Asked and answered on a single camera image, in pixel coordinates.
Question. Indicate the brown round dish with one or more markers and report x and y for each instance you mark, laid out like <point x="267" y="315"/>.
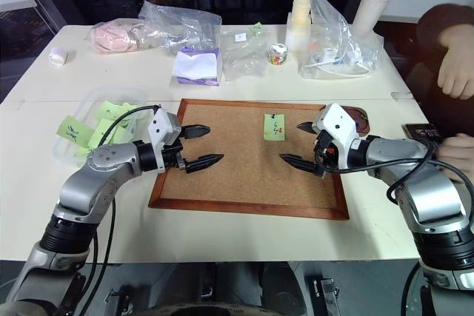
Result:
<point x="361" y="118"/>

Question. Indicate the brown sleeved forearm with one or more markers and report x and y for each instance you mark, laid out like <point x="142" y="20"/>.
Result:
<point x="440" y="16"/>

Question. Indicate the crumpled clear plastic bag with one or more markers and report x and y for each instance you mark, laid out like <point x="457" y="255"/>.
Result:
<point x="177" y="23"/>

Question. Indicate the small green paper figure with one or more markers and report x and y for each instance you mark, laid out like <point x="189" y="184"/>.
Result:
<point x="256" y="28"/>

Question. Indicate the bag with pink items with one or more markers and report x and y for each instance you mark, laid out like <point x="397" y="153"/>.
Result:
<point x="115" y="36"/>

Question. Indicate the wood framed cork board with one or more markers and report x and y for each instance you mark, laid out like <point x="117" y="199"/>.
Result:
<point x="237" y="153"/>

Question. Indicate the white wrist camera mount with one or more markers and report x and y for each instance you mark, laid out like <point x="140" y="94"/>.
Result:
<point x="337" y="123"/>
<point x="161" y="127"/>

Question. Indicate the large clear plastic bag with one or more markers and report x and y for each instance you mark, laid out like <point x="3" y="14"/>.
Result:
<point x="333" y="35"/>

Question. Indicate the small clear plastic piece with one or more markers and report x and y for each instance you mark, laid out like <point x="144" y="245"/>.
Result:
<point x="401" y="95"/>

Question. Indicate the small jar with white lid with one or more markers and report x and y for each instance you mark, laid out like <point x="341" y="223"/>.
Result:
<point x="277" y="53"/>

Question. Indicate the flat clear zip bag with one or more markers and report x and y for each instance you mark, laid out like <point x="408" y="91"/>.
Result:
<point x="242" y="55"/>

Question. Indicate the white plastic bottle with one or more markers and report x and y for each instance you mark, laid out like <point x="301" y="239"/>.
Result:
<point x="298" y="27"/>

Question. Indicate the white tape roll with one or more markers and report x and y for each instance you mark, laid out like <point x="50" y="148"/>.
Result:
<point x="58" y="56"/>

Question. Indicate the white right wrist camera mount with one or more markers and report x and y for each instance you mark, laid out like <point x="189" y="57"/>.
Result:
<point x="337" y="123"/>

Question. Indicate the dark grey rounded shape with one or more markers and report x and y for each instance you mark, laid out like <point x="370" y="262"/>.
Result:
<point x="237" y="286"/>

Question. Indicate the pile of green sticky notes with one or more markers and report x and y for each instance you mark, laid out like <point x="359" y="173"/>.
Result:
<point x="86" y="104"/>

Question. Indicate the black booklet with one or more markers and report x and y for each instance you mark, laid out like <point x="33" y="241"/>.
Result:
<point x="422" y="132"/>

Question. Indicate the white tumbler with dark lid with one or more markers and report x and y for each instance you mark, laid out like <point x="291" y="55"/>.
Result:
<point x="372" y="3"/>

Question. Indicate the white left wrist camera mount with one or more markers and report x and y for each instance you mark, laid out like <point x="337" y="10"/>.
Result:
<point x="161" y="127"/>

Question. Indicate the purple tissue box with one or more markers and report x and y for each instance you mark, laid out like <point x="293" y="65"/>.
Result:
<point x="196" y="66"/>

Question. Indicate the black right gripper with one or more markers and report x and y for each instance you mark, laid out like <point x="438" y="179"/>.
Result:
<point x="325" y="153"/>

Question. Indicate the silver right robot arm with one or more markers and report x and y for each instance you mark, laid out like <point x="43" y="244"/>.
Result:
<point x="426" y="190"/>

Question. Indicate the black metal bracket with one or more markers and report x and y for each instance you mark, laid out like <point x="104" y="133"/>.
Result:
<point x="118" y="297"/>
<point x="326" y="288"/>

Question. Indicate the person's right hand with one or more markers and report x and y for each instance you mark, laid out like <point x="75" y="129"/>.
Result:
<point x="457" y="68"/>

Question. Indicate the person's left hand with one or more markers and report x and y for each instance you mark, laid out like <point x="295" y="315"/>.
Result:
<point x="459" y="149"/>

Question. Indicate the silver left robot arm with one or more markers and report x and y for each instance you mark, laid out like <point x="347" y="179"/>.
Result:
<point x="103" y="168"/>

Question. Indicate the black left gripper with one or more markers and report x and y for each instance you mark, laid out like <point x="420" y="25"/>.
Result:
<point x="173" y="157"/>

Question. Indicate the green paper note with writing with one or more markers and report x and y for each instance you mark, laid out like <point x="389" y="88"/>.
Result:
<point x="269" y="126"/>

